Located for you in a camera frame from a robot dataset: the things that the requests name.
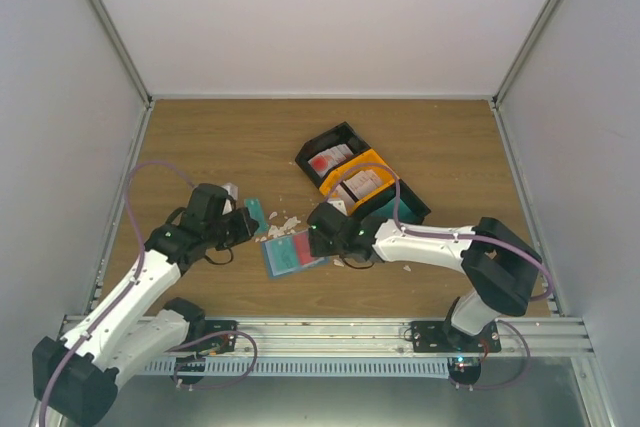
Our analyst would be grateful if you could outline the blue leather card holder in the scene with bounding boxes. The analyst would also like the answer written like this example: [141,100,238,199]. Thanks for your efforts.
[261,231,329,279]

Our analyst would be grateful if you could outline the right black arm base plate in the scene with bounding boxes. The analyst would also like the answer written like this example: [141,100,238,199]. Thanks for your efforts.
[403,320,502,354]

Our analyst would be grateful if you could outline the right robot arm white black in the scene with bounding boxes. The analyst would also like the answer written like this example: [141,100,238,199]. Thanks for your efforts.
[307,202,541,352]

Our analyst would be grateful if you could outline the grey slotted cable duct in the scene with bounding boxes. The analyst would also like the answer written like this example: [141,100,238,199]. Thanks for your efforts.
[142,355,451,379]

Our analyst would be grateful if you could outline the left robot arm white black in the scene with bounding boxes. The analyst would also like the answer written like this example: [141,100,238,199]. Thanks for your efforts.
[32,183,258,426]

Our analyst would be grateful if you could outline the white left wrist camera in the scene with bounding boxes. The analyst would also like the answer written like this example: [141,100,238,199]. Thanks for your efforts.
[222,182,239,215]

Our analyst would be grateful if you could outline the orange plastic bin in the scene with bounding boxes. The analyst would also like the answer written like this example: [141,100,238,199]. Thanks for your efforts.
[319,149,395,214]

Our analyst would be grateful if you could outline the white card stack orange bin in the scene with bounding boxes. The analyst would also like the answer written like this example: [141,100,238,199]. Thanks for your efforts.
[332,169,384,207]

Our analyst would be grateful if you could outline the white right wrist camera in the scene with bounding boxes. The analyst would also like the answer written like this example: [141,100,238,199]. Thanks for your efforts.
[328,198,347,215]

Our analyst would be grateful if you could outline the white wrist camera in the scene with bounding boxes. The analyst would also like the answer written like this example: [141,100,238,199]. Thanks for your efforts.
[328,198,347,215]
[222,182,239,215]

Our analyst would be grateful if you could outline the green credit card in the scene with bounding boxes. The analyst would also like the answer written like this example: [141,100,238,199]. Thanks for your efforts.
[244,198,269,234]
[265,236,299,276]

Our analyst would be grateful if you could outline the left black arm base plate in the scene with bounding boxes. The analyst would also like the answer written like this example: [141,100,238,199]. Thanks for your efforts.
[170,318,238,353]

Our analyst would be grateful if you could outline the aluminium front rail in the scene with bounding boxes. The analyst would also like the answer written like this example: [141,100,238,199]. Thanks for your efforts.
[54,314,596,356]

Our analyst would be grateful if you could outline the red dot card stack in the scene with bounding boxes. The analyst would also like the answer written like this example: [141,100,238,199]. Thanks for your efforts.
[309,144,353,176]

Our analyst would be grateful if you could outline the black bin with green cards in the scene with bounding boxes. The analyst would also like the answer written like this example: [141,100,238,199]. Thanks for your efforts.
[361,180,431,224]

